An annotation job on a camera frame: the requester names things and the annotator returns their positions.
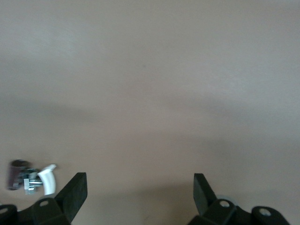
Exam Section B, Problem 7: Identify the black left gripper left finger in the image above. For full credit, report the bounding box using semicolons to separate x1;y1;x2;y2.
0;172;88;225

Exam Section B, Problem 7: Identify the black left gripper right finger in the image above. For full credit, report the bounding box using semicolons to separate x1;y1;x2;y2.
187;173;289;225

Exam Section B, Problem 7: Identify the white curved pipe clamp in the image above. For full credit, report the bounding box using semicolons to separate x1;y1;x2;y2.
37;163;58;195

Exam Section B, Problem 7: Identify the chrome metal fitting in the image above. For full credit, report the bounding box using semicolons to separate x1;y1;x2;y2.
16;167;44;195

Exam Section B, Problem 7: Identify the brown cylinder part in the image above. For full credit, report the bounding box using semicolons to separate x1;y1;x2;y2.
6;159;29;191

